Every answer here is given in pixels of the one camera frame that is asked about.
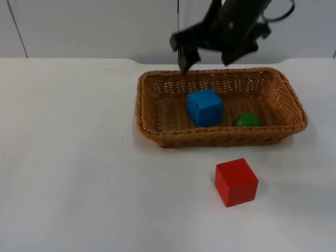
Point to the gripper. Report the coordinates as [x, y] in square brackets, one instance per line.
[210, 38]

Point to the blue cube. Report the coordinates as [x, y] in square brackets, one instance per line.
[206, 106]

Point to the brown wicker basket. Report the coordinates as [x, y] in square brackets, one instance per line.
[173, 115]

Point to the red cube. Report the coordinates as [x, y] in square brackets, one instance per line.
[236, 181]

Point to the green ball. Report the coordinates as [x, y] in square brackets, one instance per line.
[246, 120]

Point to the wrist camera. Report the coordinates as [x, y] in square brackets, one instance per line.
[262, 30]

